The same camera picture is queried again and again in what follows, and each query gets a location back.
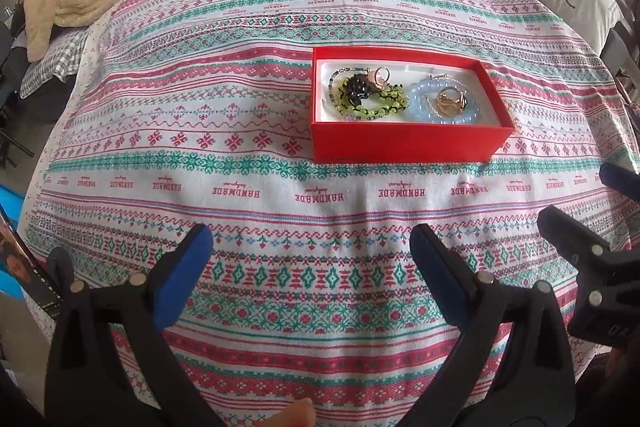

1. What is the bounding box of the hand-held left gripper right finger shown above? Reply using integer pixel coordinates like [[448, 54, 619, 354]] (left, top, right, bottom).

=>
[[400, 223, 576, 427]]

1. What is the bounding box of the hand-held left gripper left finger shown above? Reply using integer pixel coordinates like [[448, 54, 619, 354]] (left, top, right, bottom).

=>
[[45, 223, 221, 427]]

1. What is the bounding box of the person's left hand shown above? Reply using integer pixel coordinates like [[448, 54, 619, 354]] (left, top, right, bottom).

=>
[[264, 398, 317, 427]]

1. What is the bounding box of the red green patterned tablecloth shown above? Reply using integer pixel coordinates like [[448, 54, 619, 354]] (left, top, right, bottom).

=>
[[22, 0, 636, 427]]

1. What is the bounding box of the checked bedsheet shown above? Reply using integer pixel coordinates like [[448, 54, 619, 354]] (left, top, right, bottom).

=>
[[20, 27, 91, 100]]

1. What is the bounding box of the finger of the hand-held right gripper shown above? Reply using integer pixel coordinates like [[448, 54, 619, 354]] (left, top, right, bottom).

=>
[[599, 163, 640, 202], [537, 204, 613, 273]]

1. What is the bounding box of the dark printed box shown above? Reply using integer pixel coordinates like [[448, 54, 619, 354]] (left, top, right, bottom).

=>
[[0, 204, 63, 320]]

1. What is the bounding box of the gold ring earring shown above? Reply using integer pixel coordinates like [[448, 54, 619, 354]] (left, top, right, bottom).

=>
[[434, 86, 470, 118]]

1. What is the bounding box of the blue sheet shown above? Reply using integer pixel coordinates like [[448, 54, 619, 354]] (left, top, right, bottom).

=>
[[0, 184, 28, 295]]

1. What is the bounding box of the red jewelry box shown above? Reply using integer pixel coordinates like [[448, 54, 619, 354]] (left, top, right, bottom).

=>
[[310, 46, 516, 164]]

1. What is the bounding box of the dark beaded bracelet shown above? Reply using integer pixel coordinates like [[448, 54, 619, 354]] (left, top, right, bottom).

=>
[[328, 67, 371, 120]]

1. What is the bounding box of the yellow-green beaded bracelet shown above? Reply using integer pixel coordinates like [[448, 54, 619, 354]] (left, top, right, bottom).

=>
[[332, 74, 413, 120]]

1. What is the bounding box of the light blue beaded bracelet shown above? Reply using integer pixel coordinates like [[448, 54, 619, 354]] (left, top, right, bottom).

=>
[[407, 77, 482, 126]]

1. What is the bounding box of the black beaded ornament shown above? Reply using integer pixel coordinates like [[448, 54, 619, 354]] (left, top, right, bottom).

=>
[[349, 74, 382, 102]]

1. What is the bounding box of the black tripod stand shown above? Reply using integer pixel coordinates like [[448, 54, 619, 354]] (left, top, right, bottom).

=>
[[0, 7, 33, 170]]

